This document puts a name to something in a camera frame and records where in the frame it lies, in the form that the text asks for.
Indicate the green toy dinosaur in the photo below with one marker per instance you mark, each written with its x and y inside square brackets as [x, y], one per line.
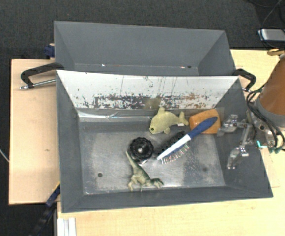
[140, 174]

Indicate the grey metal bin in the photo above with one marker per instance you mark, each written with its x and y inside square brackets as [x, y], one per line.
[103, 156]

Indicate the pale cardboard flat board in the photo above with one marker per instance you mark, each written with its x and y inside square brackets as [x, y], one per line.
[34, 131]

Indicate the yellow-green toy dolphin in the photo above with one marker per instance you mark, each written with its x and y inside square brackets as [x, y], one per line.
[161, 123]

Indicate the blue and white brush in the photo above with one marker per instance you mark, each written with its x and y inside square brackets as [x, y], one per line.
[196, 131]

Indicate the black ribbed round knob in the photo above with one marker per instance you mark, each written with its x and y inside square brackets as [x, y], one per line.
[141, 149]

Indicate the orange sponge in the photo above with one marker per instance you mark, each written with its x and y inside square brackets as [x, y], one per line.
[199, 120]

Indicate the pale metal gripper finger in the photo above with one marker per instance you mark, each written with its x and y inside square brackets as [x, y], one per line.
[234, 157]
[229, 124]

